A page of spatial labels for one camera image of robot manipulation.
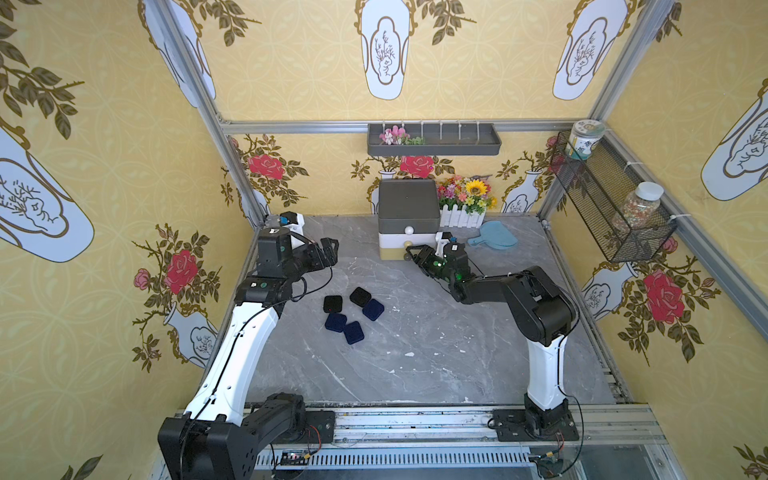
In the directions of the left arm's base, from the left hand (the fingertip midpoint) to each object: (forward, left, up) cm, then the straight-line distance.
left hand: (310, 244), depth 77 cm
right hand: (+12, -30, -16) cm, 36 cm away
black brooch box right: (-1, -11, -26) cm, 28 cm away
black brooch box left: (-4, -3, -26) cm, 26 cm away
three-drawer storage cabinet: (+16, -27, -5) cm, 32 cm away
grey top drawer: (+14, -27, -9) cm, 32 cm away
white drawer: (+15, -21, -17) cm, 31 cm away
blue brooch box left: (-10, -4, -26) cm, 28 cm away
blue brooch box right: (-6, -16, -25) cm, 30 cm away
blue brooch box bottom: (-13, -9, -26) cm, 31 cm away
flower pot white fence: (+29, -48, -13) cm, 58 cm away
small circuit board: (-43, +4, -30) cm, 52 cm away
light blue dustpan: (+26, -63, -28) cm, 74 cm away
